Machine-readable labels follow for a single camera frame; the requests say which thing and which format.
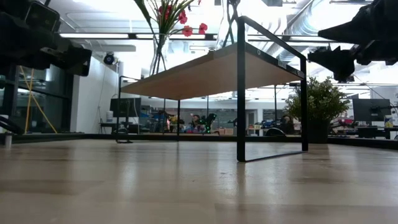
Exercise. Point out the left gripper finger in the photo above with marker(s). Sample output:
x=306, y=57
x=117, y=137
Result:
x=73, y=60

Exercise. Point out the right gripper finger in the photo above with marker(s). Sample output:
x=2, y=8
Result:
x=351, y=28
x=337, y=62

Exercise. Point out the clear glass vase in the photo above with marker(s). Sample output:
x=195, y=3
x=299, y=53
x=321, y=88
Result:
x=159, y=56
x=222, y=31

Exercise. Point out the small red flower bunch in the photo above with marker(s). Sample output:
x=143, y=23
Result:
x=164, y=11

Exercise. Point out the large red flower bunch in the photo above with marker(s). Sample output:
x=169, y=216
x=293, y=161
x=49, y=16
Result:
x=187, y=30

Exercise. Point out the robot arm with green lights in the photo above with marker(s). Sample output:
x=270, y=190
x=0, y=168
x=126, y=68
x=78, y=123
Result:
x=209, y=122

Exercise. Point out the black desk with shelf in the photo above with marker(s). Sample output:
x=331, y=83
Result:
x=119, y=126

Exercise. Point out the long ceiling light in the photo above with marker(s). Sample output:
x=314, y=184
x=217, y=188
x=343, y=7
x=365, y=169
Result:
x=93, y=35

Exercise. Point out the potted green white plant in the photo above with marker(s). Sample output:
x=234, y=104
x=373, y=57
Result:
x=320, y=102

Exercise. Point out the black wide monitor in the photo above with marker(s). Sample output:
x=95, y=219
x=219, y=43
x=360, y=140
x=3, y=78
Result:
x=371, y=109

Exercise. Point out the white bottle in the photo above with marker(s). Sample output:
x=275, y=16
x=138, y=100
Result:
x=109, y=116

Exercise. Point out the black unlit monitor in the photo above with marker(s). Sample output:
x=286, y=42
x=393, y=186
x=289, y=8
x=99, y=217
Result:
x=126, y=107

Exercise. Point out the small white cylinder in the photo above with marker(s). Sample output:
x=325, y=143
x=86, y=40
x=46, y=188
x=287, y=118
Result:
x=8, y=140

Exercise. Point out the person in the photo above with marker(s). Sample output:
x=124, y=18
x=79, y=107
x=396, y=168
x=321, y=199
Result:
x=196, y=123

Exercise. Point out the black round wall device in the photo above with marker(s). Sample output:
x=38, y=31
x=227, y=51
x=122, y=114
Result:
x=109, y=58

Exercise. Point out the silver ceiling duct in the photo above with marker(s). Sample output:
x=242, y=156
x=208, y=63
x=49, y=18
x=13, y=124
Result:
x=295, y=28

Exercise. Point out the wooden shelf with black frame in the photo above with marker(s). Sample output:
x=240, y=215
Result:
x=217, y=71

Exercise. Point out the black metal rig frame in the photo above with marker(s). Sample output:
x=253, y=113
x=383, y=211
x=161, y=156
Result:
x=199, y=137

